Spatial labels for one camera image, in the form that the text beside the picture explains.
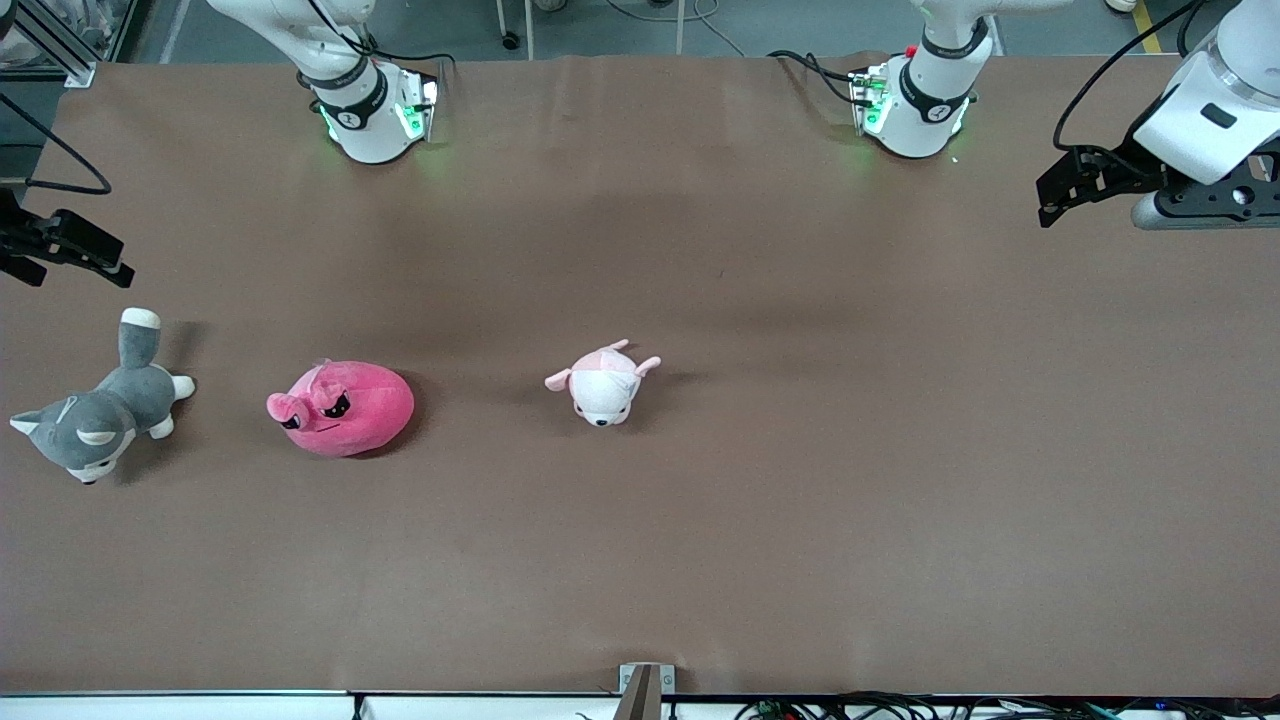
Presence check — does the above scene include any round pink plush toy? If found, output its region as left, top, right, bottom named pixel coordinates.
left=266, top=358, right=416, bottom=459

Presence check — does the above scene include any black cable bundle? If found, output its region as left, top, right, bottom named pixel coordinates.
left=735, top=692, right=1280, bottom=720

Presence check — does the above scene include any white table edge rail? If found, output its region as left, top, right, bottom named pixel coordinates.
left=0, top=690, right=1280, bottom=720

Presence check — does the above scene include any black left base cable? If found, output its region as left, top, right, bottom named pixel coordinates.
left=768, top=50, right=863, bottom=106

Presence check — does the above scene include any brown table cover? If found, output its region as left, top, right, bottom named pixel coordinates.
left=0, top=52, right=1280, bottom=698

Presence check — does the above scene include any black right base cable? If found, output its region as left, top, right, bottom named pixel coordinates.
left=305, top=0, right=461, bottom=73

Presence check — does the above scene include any aluminium frame profile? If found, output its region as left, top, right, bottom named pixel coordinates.
left=5, top=0, right=98, bottom=89

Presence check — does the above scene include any metal table bracket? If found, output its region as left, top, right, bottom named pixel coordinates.
left=619, top=663, right=676, bottom=697

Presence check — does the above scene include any grey husky plush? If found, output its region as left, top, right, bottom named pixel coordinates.
left=9, top=308, right=197, bottom=486

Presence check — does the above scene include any black base cable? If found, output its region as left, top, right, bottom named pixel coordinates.
left=305, top=0, right=461, bottom=73
left=768, top=50, right=863, bottom=106

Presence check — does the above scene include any pale pink puppy plush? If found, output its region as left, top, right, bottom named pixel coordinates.
left=544, top=339, right=662, bottom=428

